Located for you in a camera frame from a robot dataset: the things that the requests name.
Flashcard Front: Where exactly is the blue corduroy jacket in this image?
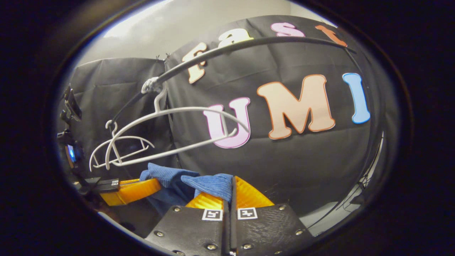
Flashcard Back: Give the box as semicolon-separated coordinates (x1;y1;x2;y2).
140;162;234;215

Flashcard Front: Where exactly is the black backdrop cloth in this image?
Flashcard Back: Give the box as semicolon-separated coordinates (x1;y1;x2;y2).
68;15;391;217

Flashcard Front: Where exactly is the white plastic hanger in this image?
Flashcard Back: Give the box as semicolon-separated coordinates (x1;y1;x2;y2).
89;120;155;172

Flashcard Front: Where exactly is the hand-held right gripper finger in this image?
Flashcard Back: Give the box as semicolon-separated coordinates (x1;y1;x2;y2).
230;176;315;256
145;192;230;256

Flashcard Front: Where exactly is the black clothes rack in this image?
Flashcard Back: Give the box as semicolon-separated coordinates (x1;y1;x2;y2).
108;36;379;214

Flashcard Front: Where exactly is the white hanger with taped hook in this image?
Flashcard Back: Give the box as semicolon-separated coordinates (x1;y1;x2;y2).
105;76;250;171

